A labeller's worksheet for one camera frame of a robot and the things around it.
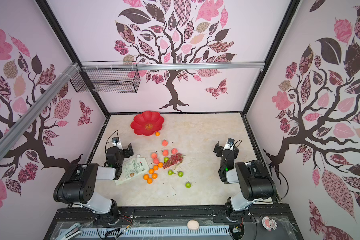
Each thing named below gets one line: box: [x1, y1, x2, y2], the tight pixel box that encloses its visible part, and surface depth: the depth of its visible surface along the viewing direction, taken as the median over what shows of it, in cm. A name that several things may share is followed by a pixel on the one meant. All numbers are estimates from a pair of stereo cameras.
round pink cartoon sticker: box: [262, 216, 278, 232], surface depth 70 cm
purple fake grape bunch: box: [163, 153, 186, 169], surface depth 93 cm
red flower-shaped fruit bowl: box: [130, 111, 165, 136], surface depth 116 cm
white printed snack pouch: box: [114, 154, 150, 186], surface depth 92 cm
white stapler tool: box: [55, 222, 83, 240], surface depth 69 cm
